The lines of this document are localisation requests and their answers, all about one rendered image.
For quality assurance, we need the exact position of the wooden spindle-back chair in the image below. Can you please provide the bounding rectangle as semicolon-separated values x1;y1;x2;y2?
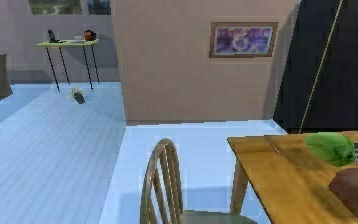
139;137;259;224

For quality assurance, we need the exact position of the framed purple picture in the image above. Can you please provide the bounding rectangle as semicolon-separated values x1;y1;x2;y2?
208;21;279;59

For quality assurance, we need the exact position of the thin grey knife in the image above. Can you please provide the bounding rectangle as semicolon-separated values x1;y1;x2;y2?
264;135;283;157

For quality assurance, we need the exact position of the small potted plant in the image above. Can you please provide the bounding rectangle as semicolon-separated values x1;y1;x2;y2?
67;86;87;105

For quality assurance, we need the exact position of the dark orange ball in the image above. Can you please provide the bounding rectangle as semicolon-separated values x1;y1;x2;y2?
83;29;97;42

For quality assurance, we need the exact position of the wooden dining table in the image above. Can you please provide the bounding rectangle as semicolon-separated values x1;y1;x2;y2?
226;129;358;224

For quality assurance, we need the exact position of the yellow-green side table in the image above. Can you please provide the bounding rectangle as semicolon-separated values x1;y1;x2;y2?
35;39;101;94

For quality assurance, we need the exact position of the green round lettuce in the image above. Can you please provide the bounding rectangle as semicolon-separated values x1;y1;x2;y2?
303;131;357;168

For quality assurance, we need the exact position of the black fridge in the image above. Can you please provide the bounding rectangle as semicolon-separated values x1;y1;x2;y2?
273;0;358;134

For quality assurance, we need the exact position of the brown bread loaf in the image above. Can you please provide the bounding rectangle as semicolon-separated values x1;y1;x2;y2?
328;167;358;222

